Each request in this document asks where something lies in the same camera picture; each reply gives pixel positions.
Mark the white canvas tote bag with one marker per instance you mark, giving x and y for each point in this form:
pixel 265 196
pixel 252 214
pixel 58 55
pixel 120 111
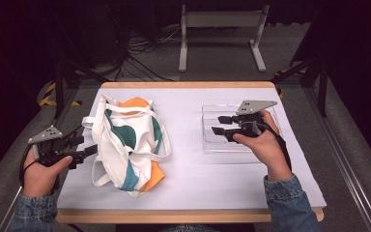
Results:
pixel 122 145

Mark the aluminium floor rail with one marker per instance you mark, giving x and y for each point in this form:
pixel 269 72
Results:
pixel 29 135
pixel 344 154

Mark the person's lap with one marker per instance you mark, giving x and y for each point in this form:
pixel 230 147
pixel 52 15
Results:
pixel 190 228

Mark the person's right hand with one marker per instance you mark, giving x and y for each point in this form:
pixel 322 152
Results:
pixel 267 151

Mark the clear plastic tray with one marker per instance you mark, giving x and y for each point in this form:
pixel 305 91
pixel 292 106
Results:
pixel 212 141

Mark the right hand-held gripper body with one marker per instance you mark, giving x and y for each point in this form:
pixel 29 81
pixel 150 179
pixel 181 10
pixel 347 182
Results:
pixel 249 124

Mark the person's left hand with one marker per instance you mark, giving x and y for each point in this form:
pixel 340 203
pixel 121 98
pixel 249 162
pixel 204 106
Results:
pixel 40 177

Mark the wooden table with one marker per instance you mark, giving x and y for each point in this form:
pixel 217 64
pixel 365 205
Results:
pixel 186 84

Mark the white table mat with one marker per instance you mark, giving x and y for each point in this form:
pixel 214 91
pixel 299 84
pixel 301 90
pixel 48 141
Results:
pixel 206 180

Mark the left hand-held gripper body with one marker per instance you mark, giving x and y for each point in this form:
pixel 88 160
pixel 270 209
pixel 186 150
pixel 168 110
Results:
pixel 50 151

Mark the white metal stand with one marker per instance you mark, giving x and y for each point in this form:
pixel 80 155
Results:
pixel 220 20

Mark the yellow black hazard tape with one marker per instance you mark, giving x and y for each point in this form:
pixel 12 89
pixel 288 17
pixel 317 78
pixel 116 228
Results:
pixel 46 100

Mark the black tripod stand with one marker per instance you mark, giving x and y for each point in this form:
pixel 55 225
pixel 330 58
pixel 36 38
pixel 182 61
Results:
pixel 322 87
pixel 59 83

